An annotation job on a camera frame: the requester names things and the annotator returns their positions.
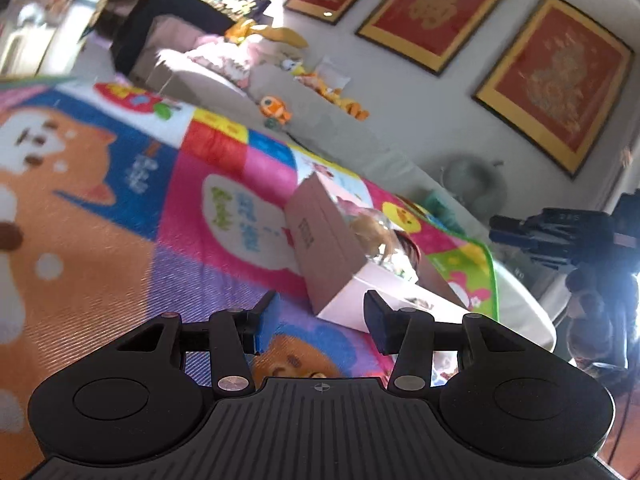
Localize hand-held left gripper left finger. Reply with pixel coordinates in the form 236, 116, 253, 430
115, 290, 281, 401

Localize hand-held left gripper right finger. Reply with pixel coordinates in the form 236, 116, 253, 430
364, 290, 521, 401

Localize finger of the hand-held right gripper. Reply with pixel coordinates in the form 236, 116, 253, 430
492, 232, 556, 266
488, 213, 543, 237

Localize pink cardboard box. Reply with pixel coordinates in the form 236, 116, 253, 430
284, 172, 474, 337

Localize wafer cone packet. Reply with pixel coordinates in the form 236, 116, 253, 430
345, 207, 398, 263

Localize person's right hand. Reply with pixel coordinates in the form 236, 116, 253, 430
565, 267, 632, 377

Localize grey neck pillow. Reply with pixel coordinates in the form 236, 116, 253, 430
442, 154, 507, 212

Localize teal cloth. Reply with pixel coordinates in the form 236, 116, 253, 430
419, 187, 452, 217

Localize beige sofa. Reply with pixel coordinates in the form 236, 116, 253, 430
144, 14, 557, 353

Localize colourful cartoon play mat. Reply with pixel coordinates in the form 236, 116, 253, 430
0, 79, 501, 441

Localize orange fish plush toy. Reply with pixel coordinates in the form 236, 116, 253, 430
258, 94, 294, 124

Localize yellow plush toys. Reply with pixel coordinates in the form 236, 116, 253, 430
294, 72, 371, 122

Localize pink crumpled blanket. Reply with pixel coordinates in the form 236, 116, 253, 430
187, 34, 252, 87

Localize yellow pillow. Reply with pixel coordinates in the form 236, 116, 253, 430
224, 18, 309, 52

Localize black fish tank stand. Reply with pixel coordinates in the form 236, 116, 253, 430
110, 0, 237, 77

